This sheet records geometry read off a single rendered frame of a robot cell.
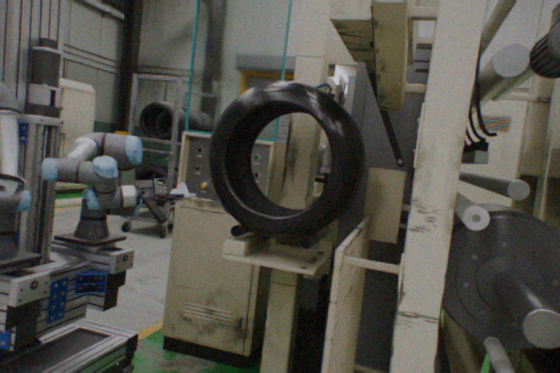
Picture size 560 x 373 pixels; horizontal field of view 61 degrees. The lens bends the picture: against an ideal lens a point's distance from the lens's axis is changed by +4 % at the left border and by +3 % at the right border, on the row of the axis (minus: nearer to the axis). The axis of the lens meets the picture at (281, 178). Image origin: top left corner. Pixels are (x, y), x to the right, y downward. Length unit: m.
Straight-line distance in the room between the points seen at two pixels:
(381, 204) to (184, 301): 1.36
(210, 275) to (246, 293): 0.23
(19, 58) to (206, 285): 1.43
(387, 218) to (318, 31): 0.86
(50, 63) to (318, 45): 1.12
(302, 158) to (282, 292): 0.62
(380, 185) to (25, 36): 1.56
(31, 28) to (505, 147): 4.36
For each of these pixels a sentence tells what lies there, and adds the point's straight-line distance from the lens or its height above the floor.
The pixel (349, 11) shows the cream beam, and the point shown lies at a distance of 1.49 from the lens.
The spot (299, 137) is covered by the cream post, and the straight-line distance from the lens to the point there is 2.08.
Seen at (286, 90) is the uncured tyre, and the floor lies 1.45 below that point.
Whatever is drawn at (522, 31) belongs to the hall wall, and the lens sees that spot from 11.50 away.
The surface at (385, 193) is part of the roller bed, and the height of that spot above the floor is 1.10.
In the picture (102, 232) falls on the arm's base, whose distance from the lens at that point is 2.36.
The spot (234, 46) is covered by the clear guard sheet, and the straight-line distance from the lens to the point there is 2.67.
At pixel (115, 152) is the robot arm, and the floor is 1.14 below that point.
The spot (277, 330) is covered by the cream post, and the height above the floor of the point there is 0.41.
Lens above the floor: 1.23
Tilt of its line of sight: 4 degrees down
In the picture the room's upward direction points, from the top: 7 degrees clockwise
